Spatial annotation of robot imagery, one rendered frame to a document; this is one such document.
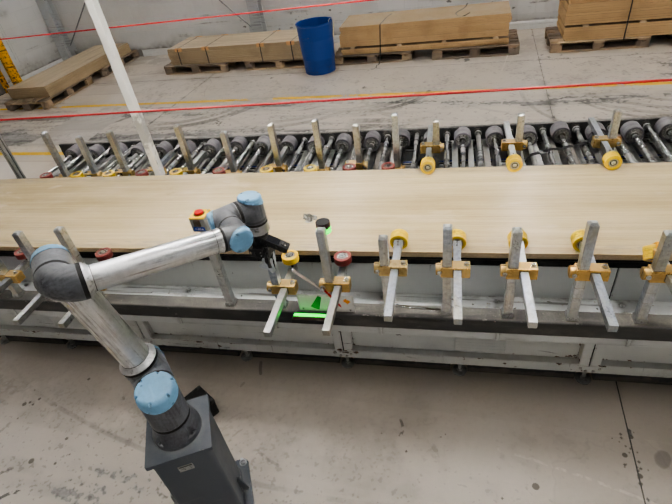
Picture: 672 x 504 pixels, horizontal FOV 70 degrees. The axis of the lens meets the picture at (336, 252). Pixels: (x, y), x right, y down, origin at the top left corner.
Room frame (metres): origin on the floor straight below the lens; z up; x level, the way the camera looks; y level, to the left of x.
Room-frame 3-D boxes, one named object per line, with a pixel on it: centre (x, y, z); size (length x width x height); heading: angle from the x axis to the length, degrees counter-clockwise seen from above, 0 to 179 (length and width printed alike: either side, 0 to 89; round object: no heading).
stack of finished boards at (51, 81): (9.21, 4.06, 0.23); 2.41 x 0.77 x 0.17; 162
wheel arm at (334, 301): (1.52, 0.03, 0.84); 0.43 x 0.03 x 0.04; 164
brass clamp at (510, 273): (1.37, -0.69, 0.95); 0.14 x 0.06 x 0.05; 74
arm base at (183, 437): (1.16, 0.74, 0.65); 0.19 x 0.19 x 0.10
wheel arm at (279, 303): (1.58, 0.27, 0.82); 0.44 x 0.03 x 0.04; 164
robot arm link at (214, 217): (1.52, 0.38, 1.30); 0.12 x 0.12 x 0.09; 27
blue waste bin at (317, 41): (7.50, -0.24, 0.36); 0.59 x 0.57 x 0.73; 160
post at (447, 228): (1.45, -0.43, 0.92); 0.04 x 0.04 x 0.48; 74
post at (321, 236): (1.59, 0.05, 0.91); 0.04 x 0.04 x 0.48; 74
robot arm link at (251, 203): (1.58, 0.29, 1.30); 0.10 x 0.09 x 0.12; 117
